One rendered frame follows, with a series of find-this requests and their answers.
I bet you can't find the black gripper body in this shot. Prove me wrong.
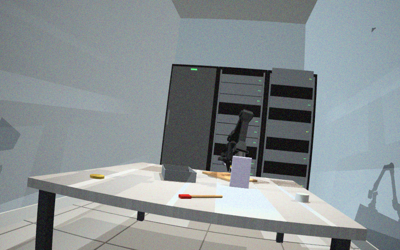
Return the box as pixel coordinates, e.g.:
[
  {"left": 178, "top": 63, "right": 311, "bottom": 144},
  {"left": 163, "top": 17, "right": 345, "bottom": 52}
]
[{"left": 218, "top": 150, "right": 234, "bottom": 162}]

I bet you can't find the light wooden board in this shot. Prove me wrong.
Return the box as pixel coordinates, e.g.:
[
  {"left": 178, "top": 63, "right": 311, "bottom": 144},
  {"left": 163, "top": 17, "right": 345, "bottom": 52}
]
[{"left": 202, "top": 171, "right": 257, "bottom": 182}]

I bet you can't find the yellow flat disc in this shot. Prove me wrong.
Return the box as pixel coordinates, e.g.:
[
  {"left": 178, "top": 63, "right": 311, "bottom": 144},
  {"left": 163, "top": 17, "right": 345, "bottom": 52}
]
[{"left": 90, "top": 174, "right": 104, "bottom": 179}]

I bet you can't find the grey short cylinder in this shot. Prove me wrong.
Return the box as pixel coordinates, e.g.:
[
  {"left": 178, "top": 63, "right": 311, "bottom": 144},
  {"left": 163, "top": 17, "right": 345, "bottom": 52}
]
[{"left": 295, "top": 192, "right": 310, "bottom": 203}]

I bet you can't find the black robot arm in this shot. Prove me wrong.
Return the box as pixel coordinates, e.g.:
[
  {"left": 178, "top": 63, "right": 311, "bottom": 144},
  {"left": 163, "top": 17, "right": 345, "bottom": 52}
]
[{"left": 226, "top": 109, "right": 254, "bottom": 157}]

